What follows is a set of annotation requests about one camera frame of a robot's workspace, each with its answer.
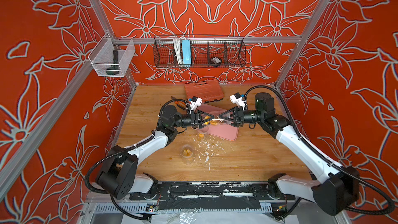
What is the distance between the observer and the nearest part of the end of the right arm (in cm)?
61

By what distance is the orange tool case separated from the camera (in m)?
1.08

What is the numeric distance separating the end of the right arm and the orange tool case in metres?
0.42
